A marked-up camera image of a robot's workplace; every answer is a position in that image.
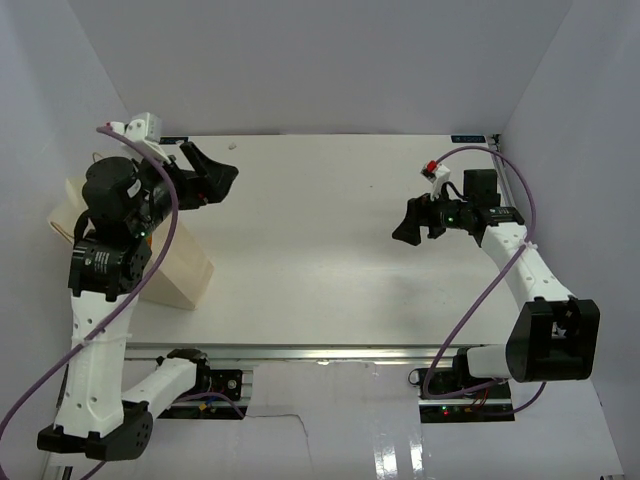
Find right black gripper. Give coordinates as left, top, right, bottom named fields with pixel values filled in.
left=393, top=184, right=474, bottom=246

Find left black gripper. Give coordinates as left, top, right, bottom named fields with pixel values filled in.
left=129, top=140, right=237, bottom=234

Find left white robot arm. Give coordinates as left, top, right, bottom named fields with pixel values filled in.
left=37, top=141, right=239, bottom=462

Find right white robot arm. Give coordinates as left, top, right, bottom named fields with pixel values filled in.
left=392, top=163, right=600, bottom=399

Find beige paper bag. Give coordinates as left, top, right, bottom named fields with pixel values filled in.
left=47, top=177, right=214, bottom=311

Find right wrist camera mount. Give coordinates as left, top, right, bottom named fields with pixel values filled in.
left=421, top=161, right=451, bottom=201

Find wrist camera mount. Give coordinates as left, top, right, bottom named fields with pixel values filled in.
left=105, top=112, right=169, bottom=162
left=421, top=161, right=451, bottom=201

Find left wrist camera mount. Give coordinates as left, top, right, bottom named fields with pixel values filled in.
left=105, top=112, right=169, bottom=162

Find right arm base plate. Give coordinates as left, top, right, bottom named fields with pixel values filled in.
left=407, top=368, right=515, bottom=425

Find aluminium table rail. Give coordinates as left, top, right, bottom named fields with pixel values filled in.
left=124, top=343, right=476, bottom=362

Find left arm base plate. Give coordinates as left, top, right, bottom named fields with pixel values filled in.
left=160, top=369, right=247, bottom=420

